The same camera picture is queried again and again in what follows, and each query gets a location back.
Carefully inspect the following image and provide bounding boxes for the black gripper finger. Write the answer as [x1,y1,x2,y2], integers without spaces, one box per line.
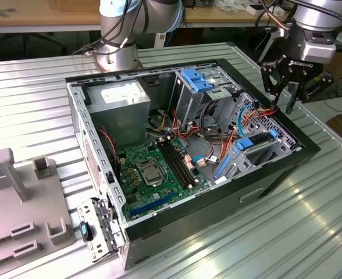
[285,71,335,115]
[260,62,288,110]

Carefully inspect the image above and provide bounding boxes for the red orange power wire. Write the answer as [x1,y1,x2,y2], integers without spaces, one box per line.
[254,105,279,117]

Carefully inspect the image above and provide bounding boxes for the hard disk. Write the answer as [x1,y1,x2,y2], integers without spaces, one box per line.
[213,129,279,180]

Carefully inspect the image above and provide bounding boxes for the grey metal disk bay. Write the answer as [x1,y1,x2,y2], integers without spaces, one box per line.
[213,126,304,185]

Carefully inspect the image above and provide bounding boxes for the small white box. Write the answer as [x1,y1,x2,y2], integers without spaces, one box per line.
[245,4,285,17]

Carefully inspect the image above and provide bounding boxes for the blue plastic drive latch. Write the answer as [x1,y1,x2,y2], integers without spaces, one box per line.
[181,68,213,92]

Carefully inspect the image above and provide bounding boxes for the wooden desk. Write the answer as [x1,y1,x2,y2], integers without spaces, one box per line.
[0,0,102,34]
[182,2,342,29]

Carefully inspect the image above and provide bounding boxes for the grey metal drive cage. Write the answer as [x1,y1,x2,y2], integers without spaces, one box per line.
[170,65,243,130]

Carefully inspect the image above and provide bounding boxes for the black RAM slot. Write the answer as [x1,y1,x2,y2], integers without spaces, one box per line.
[161,141,191,187]
[158,141,187,189]
[165,139,194,185]
[169,138,198,184]

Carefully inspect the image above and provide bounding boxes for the black open PC case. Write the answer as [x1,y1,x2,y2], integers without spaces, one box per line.
[63,58,322,271]

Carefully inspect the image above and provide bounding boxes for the metal socket cover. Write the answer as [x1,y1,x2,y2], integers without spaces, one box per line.
[137,160,166,189]

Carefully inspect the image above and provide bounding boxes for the silver CPU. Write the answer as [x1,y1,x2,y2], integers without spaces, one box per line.
[141,167,162,186]

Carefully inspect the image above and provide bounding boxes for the grey power supply unit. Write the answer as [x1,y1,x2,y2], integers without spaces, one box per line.
[85,78,151,149]

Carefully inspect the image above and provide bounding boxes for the blue expansion slot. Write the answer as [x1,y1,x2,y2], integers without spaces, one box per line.
[129,193,174,217]

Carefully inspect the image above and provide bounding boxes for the green motherboard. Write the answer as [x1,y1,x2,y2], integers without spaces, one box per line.
[117,136,211,223]

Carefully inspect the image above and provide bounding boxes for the grey parts rack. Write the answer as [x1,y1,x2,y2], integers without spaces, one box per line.
[0,147,73,271]

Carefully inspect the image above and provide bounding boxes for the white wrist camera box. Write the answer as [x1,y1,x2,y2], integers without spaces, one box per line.
[302,30,338,65]

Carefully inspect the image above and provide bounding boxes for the thick black wrist cable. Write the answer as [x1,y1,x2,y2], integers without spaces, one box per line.
[255,0,342,30]

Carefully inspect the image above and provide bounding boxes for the orange red wire bundle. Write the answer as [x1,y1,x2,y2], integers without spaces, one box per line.
[205,127,238,163]

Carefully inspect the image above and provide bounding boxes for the black cable bundle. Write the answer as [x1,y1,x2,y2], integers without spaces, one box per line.
[199,100,229,145]

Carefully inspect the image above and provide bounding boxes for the red orange drive wires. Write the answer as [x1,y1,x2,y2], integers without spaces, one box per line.
[172,109,202,141]

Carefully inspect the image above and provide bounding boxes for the light blue labelled data wire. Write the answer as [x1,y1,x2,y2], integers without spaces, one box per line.
[194,155,220,167]

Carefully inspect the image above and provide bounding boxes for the yellow black wire bundle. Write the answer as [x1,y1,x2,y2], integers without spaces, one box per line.
[147,114,169,132]

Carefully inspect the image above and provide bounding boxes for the hanging arm cable bundle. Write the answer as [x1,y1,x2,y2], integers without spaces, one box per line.
[72,0,148,56]

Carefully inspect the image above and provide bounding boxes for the silver slot bracket latch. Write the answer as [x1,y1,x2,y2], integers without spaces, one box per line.
[76,196,127,264]

